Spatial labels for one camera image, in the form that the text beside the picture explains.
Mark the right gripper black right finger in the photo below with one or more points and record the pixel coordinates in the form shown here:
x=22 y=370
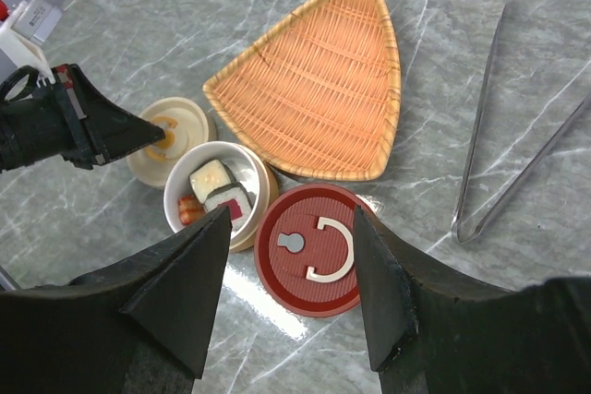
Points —
x=432 y=329

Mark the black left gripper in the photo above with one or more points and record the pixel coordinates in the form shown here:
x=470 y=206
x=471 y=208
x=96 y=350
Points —
x=70 y=117

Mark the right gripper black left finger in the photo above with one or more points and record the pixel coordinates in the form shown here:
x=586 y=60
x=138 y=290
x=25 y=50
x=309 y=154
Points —
x=140 y=325

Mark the cream lid with orange handle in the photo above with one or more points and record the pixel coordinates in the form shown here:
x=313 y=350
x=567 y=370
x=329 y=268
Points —
x=185 y=126

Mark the sushi roll green centre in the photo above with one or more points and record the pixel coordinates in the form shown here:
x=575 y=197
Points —
x=209 y=177

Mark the sushi roll red centre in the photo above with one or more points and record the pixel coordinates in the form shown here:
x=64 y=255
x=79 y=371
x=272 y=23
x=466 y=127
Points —
x=235 y=197

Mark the red lid with white handle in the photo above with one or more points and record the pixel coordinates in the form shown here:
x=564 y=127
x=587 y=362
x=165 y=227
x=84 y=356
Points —
x=304 y=250

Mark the metal tongs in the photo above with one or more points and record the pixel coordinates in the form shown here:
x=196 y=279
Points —
x=535 y=88

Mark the woven bamboo tray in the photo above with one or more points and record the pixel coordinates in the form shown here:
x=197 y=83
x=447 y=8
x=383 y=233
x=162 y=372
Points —
x=319 y=94

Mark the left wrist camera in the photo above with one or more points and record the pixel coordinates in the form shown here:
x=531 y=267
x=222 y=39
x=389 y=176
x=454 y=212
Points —
x=24 y=29

